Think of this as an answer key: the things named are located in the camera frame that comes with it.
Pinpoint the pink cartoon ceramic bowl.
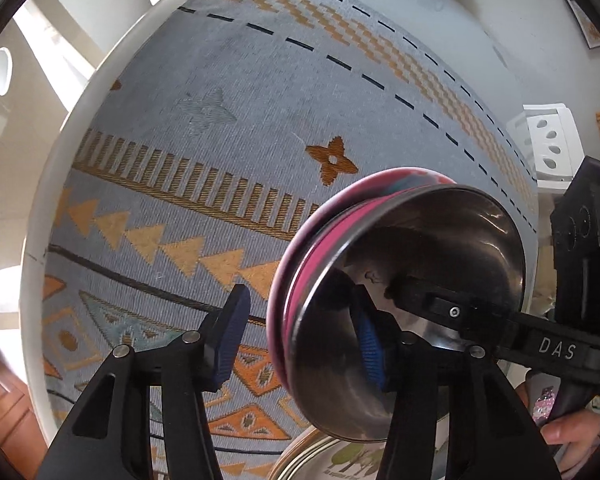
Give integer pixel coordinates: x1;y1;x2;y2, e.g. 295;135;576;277
266;166;456;376

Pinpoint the white dining chair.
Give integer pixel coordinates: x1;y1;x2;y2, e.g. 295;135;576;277
0;10;96;211
505;103;581;196

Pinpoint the hexagonal tree print plate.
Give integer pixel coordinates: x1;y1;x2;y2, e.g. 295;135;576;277
292;437;396;480

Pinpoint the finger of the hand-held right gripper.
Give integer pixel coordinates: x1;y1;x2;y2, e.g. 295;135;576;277
384;277;600;386

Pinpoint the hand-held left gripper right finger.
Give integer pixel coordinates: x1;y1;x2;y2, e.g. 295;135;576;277
354;304;561;480

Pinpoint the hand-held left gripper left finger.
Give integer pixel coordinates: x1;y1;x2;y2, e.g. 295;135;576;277
45;284;252;480

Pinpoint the framed wall picture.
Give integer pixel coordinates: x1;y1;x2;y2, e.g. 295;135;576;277
560;0;600;50

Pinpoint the steel bowl with pink outside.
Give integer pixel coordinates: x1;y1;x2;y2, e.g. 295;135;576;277
286;185;525;445

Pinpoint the person's right hand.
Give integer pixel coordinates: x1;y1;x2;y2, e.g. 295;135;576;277
516;379;600;480

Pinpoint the wooden cabinet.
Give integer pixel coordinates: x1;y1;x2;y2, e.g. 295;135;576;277
0;355;36;461

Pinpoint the grey patterned table mat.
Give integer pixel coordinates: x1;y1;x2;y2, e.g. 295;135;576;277
40;0;538;480

